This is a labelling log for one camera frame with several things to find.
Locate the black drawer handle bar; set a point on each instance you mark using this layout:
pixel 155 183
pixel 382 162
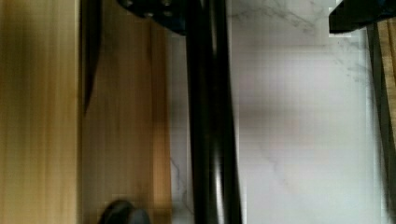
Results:
pixel 215 182

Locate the black drawer knob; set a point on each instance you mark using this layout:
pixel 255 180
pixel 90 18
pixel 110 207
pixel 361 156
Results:
pixel 123 212

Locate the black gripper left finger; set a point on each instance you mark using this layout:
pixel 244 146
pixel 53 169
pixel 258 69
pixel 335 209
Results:
pixel 170 14

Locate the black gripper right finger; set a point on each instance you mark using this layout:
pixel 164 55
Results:
pixel 351 15

